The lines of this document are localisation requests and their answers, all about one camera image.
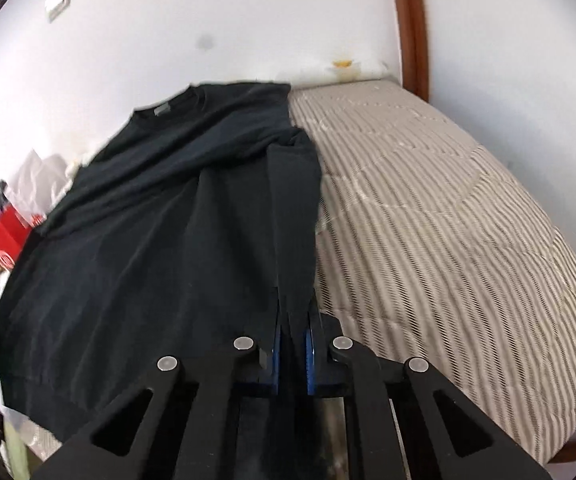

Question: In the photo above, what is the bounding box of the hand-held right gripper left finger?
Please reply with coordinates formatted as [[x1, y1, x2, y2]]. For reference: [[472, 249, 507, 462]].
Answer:
[[33, 310, 286, 480]]

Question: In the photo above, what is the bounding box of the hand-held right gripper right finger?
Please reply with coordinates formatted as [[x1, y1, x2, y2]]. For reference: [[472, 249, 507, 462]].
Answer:
[[307, 310, 554, 480]]

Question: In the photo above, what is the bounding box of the black sweatshirt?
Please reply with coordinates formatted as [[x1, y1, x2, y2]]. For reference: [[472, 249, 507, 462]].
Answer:
[[0, 80, 323, 441]]

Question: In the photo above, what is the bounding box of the red paper bag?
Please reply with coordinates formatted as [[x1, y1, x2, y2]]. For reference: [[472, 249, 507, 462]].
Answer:
[[0, 205, 36, 271]]

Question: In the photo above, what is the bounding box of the white plastic bag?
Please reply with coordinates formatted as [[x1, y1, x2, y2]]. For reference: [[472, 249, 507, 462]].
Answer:
[[8, 149, 76, 226]]

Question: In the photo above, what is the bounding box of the striped quilted mat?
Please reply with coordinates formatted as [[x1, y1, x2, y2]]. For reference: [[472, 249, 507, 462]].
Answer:
[[3, 77, 576, 466]]

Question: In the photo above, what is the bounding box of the brown wooden baseboard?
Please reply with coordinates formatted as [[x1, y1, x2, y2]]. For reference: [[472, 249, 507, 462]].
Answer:
[[548, 435, 576, 467]]

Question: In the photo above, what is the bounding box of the rolled white printed cloth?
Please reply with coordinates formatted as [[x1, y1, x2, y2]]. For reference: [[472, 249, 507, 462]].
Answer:
[[268, 55, 389, 86]]

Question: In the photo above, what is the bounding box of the white wall switch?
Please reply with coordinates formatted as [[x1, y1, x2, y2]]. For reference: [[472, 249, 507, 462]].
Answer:
[[44, 0, 71, 22]]

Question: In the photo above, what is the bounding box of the brown wooden door frame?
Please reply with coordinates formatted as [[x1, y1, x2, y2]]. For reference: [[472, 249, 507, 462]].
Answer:
[[387, 0, 431, 103]]

